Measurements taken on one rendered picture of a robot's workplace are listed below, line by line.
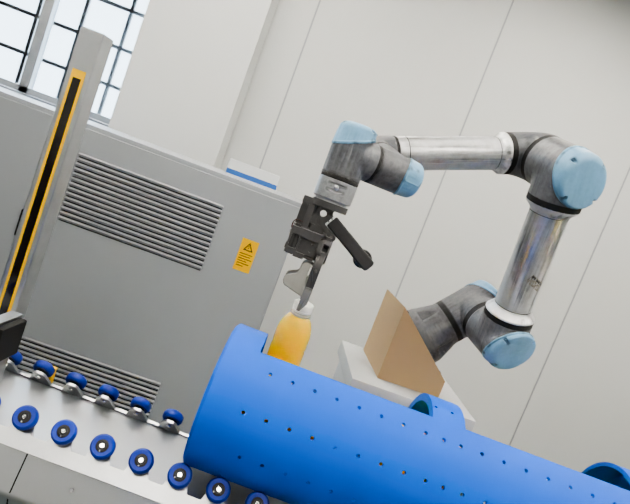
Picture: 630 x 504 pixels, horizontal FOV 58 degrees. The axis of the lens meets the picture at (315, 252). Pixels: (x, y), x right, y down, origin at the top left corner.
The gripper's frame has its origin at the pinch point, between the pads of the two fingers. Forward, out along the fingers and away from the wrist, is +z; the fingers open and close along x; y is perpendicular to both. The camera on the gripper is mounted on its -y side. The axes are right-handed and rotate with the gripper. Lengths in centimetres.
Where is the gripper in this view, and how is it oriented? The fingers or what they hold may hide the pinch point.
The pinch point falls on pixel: (304, 303)
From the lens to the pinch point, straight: 109.9
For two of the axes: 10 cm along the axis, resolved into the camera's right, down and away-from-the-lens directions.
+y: -9.4, -3.5, -0.1
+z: -3.5, 9.3, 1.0
